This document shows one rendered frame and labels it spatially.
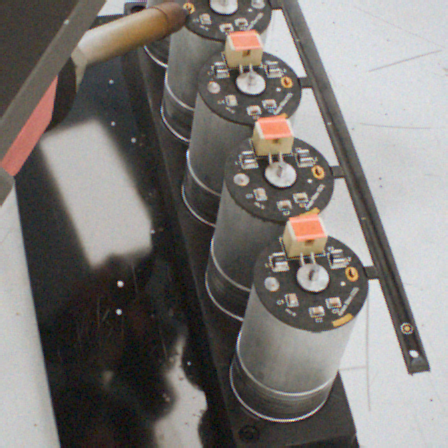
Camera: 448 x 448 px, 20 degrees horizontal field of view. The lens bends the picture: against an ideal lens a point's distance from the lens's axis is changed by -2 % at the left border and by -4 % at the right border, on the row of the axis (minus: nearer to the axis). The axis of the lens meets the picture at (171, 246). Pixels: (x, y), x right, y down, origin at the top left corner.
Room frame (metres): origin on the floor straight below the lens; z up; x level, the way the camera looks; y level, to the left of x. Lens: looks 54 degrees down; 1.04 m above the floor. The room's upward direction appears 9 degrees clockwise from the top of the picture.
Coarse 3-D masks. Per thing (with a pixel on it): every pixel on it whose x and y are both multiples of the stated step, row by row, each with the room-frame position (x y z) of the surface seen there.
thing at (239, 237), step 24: (288, 168) 0.19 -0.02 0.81; (240, 216) 0.18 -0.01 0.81; (216, 240) 0.18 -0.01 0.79; (240, 240) 0.18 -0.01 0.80; (264, 240) 0.18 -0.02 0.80; (216, 264) 0.18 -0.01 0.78; (240, 264) 0.18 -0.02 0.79; (216, 288) 0.18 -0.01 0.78; (240, 288) 0.18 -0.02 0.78; (240, 312) 0.18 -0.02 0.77
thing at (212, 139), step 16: (240, 80) 0.22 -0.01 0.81; (256, 80) 0.22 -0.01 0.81; (288, 80) 0.22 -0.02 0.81; (256, 96) 0.21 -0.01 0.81; (208, 112) 0.21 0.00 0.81; (192, 128) 0.21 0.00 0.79; (208, 128) 0.21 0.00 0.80; (224, 128) 0.20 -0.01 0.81; (240, 128) 0.20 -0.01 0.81; (192, 144) 0.21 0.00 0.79; (208, 144) 0.21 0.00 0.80; (224, 144) 0.20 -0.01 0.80; (192, 160) 0.21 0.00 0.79; (208, 160) 0.21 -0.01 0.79; (224, 160) 0.20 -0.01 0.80; (192, 176) 0.21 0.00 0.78; (208, 176) 0.20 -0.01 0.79; (224, 176) 0.20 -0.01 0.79; (192, 192) 0.21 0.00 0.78; (208, 192) 0.20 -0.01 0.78; (192, 208) 0.21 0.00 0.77; (208, 208) 0.20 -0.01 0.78; (208, 224) 0.20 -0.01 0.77
